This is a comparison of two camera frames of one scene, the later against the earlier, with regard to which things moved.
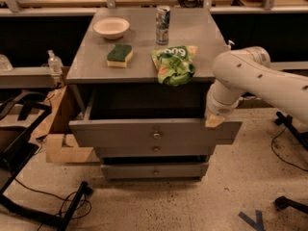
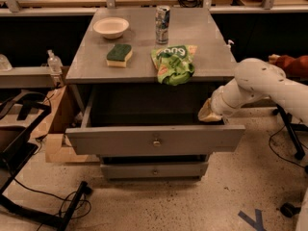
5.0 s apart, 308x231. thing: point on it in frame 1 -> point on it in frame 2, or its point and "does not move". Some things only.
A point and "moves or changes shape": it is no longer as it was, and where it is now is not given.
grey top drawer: [147, 116] moves or changes shape
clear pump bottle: [55, 64] does not move
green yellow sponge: [119, 56] does not move
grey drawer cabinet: [148, 70] does not move
